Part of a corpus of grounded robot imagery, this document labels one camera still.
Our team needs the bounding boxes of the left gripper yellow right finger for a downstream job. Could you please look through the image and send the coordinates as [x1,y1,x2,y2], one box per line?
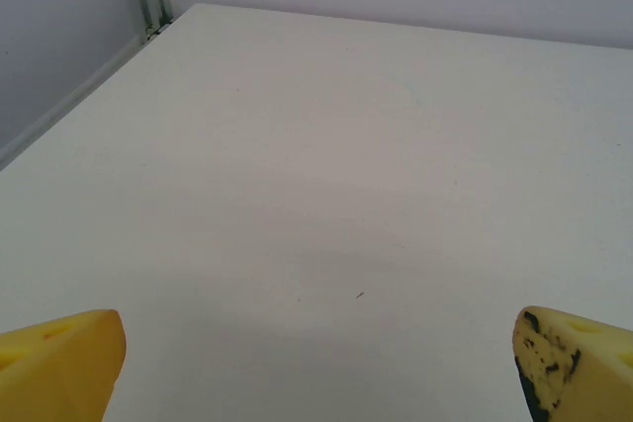
[511,304,633,422]

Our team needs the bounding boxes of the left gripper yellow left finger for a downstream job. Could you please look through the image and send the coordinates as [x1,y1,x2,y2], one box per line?
[0,308,128,422]

